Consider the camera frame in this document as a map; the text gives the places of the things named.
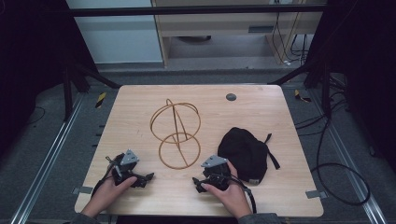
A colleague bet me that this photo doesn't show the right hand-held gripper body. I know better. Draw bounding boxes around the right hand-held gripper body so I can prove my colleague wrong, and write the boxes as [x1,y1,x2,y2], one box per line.
[200,154,233,191]

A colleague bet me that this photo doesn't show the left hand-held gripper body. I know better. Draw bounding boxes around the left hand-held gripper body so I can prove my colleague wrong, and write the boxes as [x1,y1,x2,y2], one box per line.
[106,148,141,188]

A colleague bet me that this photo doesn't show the golden wire hat stand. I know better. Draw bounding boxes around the golden wire hat stand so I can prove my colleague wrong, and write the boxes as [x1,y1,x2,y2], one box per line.
[149,98,203,171]

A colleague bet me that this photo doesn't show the black cap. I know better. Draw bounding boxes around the black cap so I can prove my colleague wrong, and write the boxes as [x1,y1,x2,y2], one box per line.
[217,126,281,186]

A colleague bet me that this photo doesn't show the person's right hand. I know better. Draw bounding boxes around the person's right hand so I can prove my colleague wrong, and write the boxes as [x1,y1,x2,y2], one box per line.
[200,160,254,220]

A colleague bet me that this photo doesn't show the person's left hand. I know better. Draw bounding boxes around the person's left hand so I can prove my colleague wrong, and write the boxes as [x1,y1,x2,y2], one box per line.
[81,175,138,219]

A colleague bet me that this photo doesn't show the yellow black tape marker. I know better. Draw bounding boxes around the yellow black tape marker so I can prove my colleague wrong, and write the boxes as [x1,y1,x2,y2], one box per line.
[293,89,312,104]
[94,91,107,109]

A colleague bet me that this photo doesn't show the white cabinet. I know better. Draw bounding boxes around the white cabinet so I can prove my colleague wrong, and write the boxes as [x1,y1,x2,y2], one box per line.
[65,0,164,65]

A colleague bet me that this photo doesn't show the black curtain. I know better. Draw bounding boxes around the black curtain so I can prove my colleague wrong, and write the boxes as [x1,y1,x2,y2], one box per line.
[306,0,396,175]
[0,0,98,158]

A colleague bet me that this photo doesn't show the light wooden desk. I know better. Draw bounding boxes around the light wooden desk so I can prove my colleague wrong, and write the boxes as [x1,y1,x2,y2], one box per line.
[150,0,328,68]

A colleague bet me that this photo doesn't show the right hand-held gripper cable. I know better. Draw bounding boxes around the right hand-held gripper cable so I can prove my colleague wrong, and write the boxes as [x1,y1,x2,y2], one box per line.
[229,175,258,215]

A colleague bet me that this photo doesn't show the grey table bracket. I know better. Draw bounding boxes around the grey table bracket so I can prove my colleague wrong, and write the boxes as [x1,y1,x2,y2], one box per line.
[304,189,329,200]
[71,186,94,196]

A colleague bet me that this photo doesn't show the metal floor rail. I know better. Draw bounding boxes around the metal floor rail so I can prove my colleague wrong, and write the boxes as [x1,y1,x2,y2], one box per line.
[307,89,389,224]
[8,92,86,224]

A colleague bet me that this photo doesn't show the black frame stand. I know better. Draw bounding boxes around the black frame stand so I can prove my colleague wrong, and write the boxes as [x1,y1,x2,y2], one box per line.
[268,61,332,119]
[61,61,121,123]

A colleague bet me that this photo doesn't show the black looped floor cable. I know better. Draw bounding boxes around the black looped floor cable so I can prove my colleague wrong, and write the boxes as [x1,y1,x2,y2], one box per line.
[310,118,372,207]

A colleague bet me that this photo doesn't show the black floor cables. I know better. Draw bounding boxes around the black floor cables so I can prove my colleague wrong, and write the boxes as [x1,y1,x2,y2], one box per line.
[293,74,348,138]

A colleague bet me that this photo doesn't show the hanging desk cables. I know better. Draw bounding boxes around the hanging desk cables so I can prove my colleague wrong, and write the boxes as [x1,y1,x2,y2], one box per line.
[271,11,310,67]

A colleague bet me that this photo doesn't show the black frame crossbar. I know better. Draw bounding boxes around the black frame crossbar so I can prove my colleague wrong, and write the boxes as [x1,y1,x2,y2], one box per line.
[43,4,329,19]

